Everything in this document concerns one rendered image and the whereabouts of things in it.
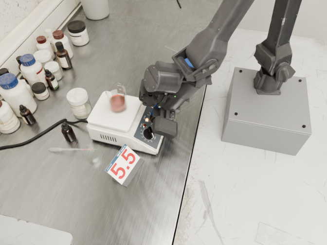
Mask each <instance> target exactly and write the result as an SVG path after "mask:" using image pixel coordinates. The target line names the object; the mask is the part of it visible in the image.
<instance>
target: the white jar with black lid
mask: <svg viewBox="0 0 327 245"><path fill-rule="evenodd" d="M67 28H68V32H69V35H70V38H71V41H72V44H74V45H76V46H83V45H85V44H87V43H88V41H89V37H88V33H87V29H86V26H85V23H84V22H83V21H81V20H74V21H71V22H70V23H68V25H67Z"/></svg>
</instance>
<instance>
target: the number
mask: <svg viewBox="0 0 327 245"><path fill-rule="evenodd" d="M137 158H138V157H137V156H136V155H135V154H134V153H133V152H132V151H131V150H130V149H129V148H128V147H126V148H125V149H124V151H123V152H122V153H121V155H120V156H119V157H118V159H117V160H116V161H115V163H114V164H113V165H112V167H111V168H110V169H109V171H108V172H109V173H111V174H112V175H113V176H114V177H115V178H116V179H118V180H119V181H120V182H121V181H122V180H123V178H124V177H125V176H126V174H127V173H128V171H129V170H130V168H131V167H132V165H133V164H134V162H135V161H136V159H137Z"/></svg>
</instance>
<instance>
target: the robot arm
mask: <svg viewBox="0 0 327 245"><path fill-rule="evenodd" d="M254 1H255V0H223V1H222V3H221V5H220V6H219V8H218V10H217V11H216V13H215V15H214V17H213V18H212V20H211V22H210V23H209V25H208V26H207V27H206V28H205V29H204V30H202V31H200V32H199V33H197V34H196V36H195V37H194V38H193V40H192V41H191V42H190V44H189V45H187V46H186V47H185V48H183V49H182V50H181V51H179V52H178V53H176V54H175V55H174V56H172V60H173V61H174V63H166V62H163V61H156V63H155V65H150V66H149V67H148V68H146V70H145V74H144V79H142V80H141V86H140V92H139V100H140V101H141V102H143V105H144V106H150V107H153V109H152V112H151V116H152V117H151V119H150V120H151V121H153V126H152V132H153V133H155V134H158V135H161V136H164V137H167V138H170V139H173V138H175V137H176V136H177V132H178V123H177V122H175V121H173V120H174V119H175V112H180V110H181V105H182V104H186V105H188V104H189V103H190V97H191V96H192V95H194V94H195V93H196V92H197V91H198V90H199V89H200V88H201V87H203V86H204V85H212V80H211V78H212V76H211V74H213V73H215V72H216V71H217V70H218V69H219V68H220V66H221V64H222V62H223V60H224V58H225V56H226V54H227V48H228V41H229V39H230V37H231V36H232V34H233V33H234V31H235V30H236V28H237V26H238V25H239V23H240V22H241V21H242V19H243V18H244V16H245V15H246V13H247V11H248V10H249V8H250V7H251V5H252V4H253V2H254ZM301 2H302V0H275V3H274V8H273V13H272V18H271V22H270V27H269V32H268V36H267V38H266V39H265V40H264V41H262V42H261V43H260V44H257V45H256V50H255V53H254V57H255V58H256V60H257V62H258V64H260V65H261V68H260V70H259V71H258V72H257V73H256V76H255V78H254V87H255V88H256V91H257V94H258V95H281V90H280V88H281V86H282V84H283V82H284V83H285V82H287V80H288V79H290V78H292V77H293V75H294V74H295V73H296V71H295V70H294V69H293V68H292V67H291V60H292V50H291V45H290V38H291V34H292V31H293V28H294V25H295V22H296V18H297V15H298V12H299V9H300V5H301ZM186 58H188V60H189V61H190V63H191V64H192V65H193V67H189V65H188V64H187V62H186V61H185V59H186Z"/></svg>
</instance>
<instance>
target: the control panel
mask: <svg viewBox="0 0 327 245"><path fill-rule="evenodd" d="M152 109H153V108H152V107H150V106H146V108H145V111H144V113H143V115H142V118H141V120H140V122H139V125H138V127H137V129H136V132H135V134H134V137H135V138H137V139H138V140H140V141H142V142H144V143H146V144H147V145H149V146H151V147H153V148H154V149H157V147H158V144H159V142H160V139H161V135H158V134H155V133H154V138H153V139H151V140H148V139H146V138H145V137H144V130H145V129H147V128H148V127H149V126H150V127H151V128H152V126H153V123H152V122H151V120H150V115H151V112H152ZM146 119H148V121H146ZM144 124H146V127H144Z"/></svg>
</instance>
